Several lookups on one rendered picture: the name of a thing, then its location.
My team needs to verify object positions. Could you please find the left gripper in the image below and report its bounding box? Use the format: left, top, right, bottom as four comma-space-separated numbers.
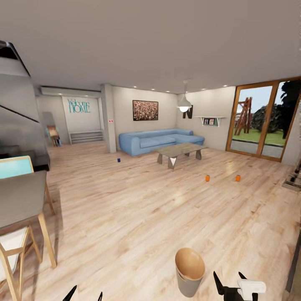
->
63, 285, 103, 301

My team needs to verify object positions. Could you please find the trash can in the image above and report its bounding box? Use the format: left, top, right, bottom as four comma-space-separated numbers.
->
175, 248, 205, 298

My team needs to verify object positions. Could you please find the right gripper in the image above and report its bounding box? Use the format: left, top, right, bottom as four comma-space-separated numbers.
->
213, 271, 258, 301

